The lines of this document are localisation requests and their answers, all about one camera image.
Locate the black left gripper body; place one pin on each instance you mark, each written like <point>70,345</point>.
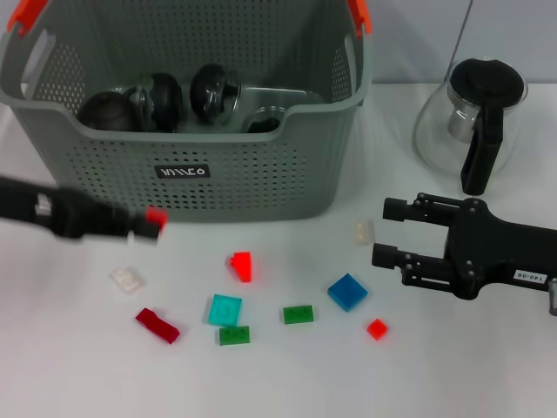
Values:
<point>74,217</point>

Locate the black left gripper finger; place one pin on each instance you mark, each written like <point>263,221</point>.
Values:
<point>143,235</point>

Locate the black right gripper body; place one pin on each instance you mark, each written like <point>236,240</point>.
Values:
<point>496,252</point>

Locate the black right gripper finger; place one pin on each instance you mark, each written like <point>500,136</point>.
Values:
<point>387,256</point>
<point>398,210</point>

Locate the dark red long toy brick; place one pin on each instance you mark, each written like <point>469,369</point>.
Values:
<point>156,325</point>

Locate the cyan square toy plate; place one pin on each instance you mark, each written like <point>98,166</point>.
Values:
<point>223,310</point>

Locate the glass teacup black holder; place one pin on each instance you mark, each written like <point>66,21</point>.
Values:
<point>163,102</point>
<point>211,93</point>
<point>261,122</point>

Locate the grey perforated plastic storage bin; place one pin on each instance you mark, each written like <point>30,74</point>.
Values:
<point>239,183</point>

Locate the white toy brick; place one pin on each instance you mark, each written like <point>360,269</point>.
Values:
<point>126,278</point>
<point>363,231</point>

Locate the blue square toy plate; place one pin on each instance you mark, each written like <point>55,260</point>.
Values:
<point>346,292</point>

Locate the red sloped toy brick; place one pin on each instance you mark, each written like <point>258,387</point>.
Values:
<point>241,266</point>

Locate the green toy brick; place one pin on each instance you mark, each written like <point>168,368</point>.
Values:
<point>297,314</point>
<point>233,335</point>

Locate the dark clay teapot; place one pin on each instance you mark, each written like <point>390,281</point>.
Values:
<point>104,113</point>

